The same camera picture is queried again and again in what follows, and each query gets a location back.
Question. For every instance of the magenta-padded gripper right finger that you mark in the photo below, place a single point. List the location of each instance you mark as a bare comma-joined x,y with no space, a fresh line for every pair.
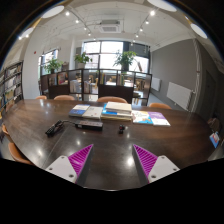
163,168

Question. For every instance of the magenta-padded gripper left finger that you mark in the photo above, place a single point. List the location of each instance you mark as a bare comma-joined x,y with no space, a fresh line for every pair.
63,168

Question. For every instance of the black charger block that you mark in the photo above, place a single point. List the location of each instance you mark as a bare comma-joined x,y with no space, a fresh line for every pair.
122,129

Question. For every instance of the purple and white book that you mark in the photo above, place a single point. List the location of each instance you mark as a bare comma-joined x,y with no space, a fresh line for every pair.
159,119

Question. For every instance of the black power strip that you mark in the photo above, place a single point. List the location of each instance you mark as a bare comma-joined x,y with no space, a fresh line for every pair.
89,125

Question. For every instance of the white and blue illustrated book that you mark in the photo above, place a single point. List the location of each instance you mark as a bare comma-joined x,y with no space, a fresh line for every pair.
142,118

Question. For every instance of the small blue booklet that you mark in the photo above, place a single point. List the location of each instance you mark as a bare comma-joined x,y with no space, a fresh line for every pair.
215,139

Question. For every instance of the dark blue book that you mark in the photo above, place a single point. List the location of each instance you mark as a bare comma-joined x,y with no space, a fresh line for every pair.
78,110

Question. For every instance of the large bright blue book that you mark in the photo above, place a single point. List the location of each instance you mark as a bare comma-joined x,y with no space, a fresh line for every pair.
105,113

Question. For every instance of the cream book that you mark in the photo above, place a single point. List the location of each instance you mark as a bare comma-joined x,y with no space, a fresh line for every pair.
115,118

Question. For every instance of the grey-white hardcover book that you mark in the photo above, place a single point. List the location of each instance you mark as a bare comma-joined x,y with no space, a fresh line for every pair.
119,107

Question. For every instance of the orange chairs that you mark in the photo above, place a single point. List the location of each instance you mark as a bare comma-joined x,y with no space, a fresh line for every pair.
111,99

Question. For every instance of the dark open shelf unit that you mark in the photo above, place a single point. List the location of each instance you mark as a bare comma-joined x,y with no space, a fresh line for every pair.
115,91

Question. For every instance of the tall bookshelf with books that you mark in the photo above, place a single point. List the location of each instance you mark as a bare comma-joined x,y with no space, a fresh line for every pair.
11,86

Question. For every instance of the bushy green potted plant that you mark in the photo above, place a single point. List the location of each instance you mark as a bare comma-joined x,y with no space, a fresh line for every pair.
52,65

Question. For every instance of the small green potted plant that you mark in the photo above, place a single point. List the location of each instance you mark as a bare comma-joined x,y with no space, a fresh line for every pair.
82,58

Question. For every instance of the small paned window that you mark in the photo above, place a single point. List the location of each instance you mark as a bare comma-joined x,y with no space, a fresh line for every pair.
48,56

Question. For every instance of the large green potted plant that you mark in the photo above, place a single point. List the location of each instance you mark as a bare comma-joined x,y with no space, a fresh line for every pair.
125,59

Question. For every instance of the large paned window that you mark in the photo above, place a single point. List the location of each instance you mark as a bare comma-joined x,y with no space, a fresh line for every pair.
110,48

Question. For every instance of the ceiling air conditioner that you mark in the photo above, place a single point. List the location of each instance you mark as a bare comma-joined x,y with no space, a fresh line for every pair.
109,27

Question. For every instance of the ceiling spot lights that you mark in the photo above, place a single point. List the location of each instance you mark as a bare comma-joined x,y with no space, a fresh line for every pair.
152,13

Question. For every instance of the round white ceiling lamps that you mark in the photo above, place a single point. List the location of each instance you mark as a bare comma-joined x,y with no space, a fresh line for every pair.
52,11

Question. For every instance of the white wall radiator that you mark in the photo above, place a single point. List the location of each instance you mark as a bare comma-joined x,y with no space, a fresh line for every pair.
180,95

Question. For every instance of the small white wall panel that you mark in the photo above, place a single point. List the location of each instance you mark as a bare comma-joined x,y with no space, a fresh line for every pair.
156,84

